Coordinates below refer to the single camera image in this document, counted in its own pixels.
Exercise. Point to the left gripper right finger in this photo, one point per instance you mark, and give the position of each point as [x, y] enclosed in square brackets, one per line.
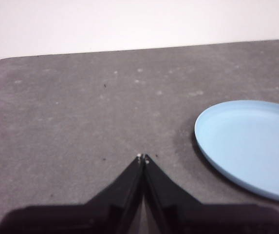
[190, 217]

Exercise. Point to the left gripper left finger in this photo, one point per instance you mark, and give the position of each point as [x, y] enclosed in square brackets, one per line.
[100, 217]

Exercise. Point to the light blue round plate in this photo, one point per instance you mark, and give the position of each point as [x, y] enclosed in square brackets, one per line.
[246, 146]

